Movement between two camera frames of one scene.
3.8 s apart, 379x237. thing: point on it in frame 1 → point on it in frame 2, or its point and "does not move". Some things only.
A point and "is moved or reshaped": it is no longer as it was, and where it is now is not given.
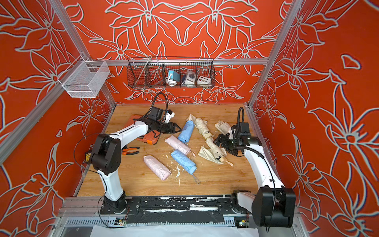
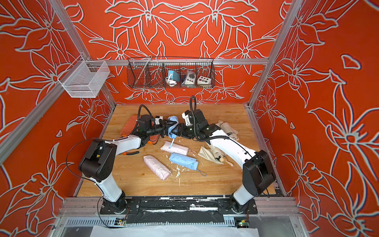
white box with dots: [203, 80] does not move
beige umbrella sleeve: [209, 154] does not move
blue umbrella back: [186, 131] is moved or reshaped
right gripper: [224, 144] → [181, 129]
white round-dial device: [190, 79] does not move
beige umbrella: [220, 153] does not move
